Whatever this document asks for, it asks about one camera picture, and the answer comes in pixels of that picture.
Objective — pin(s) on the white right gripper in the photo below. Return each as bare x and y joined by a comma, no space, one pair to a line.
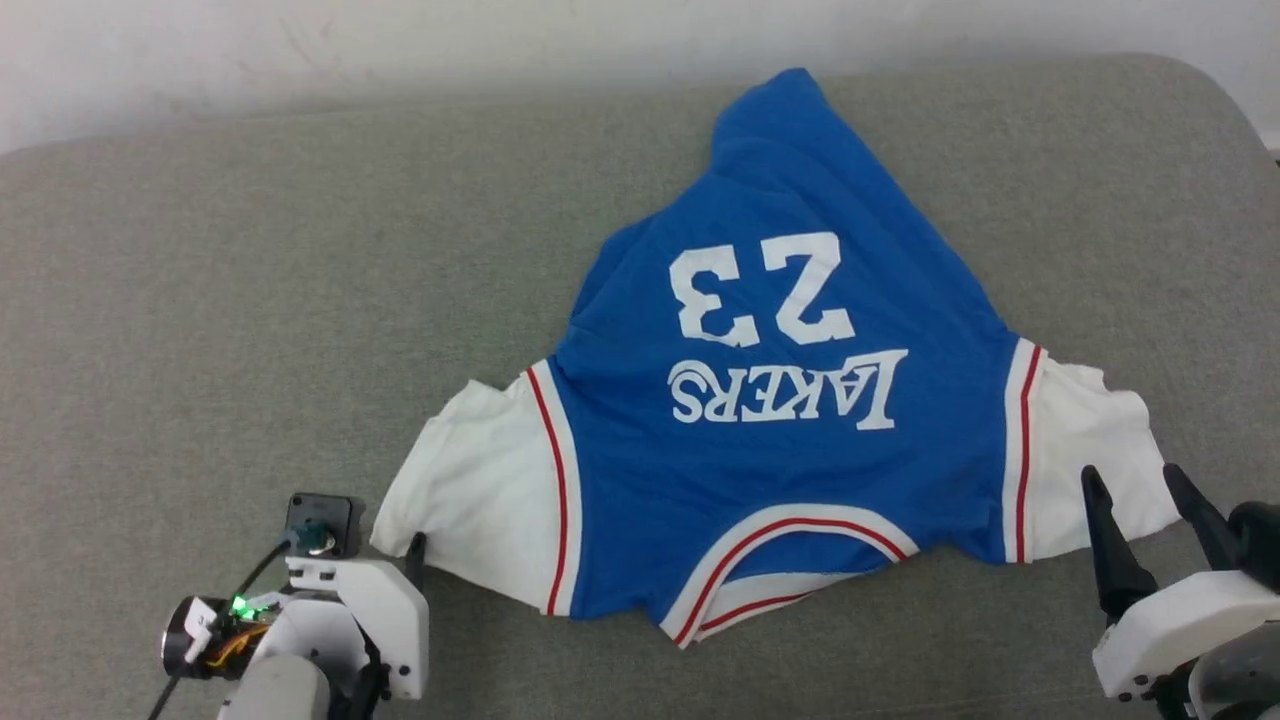
1190,620

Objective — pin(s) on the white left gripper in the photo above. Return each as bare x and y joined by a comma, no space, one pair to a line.
385,610

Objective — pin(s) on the blue white Lakers jersey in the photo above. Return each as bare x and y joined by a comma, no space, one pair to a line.
780,470

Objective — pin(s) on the grey fabric sofa cushion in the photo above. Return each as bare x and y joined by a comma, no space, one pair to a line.
250,330

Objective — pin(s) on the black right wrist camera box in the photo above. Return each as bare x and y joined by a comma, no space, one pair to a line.
1262,540

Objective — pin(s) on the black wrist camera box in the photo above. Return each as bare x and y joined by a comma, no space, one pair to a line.
1262,540
325,512

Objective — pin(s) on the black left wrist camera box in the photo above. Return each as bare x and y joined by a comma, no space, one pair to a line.
325,512

